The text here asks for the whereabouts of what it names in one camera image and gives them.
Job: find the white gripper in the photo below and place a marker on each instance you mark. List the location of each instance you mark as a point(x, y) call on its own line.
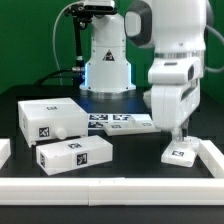
point(171, 106)

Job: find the small white cabinet panel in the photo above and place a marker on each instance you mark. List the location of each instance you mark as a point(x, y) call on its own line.
point(181, 153)

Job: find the long white cabinet door panel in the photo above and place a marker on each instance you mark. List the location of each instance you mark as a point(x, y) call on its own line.
point(129, 127)

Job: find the white cabinet body box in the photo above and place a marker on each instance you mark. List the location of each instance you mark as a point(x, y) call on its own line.
point(47, 119)

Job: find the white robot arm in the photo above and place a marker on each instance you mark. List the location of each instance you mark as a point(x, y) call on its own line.
point(175, 30)

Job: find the white cabinet drawer block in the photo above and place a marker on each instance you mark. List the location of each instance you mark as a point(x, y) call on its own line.
point(73, 154)

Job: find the white sheet with fiducial markers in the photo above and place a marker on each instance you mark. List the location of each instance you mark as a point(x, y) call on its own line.
point(96, 120)

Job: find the white right border rail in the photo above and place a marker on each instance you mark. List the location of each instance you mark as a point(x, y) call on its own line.
point(212, 158)

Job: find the white border rail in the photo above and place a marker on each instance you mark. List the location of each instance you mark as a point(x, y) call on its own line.
point(111, 191)
point(5, 151)
point(212, 158)

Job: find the white front border rail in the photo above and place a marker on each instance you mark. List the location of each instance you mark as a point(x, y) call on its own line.
point(111, 191)

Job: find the white left border rail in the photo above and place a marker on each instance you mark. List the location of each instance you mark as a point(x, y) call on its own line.
point(5, 151)

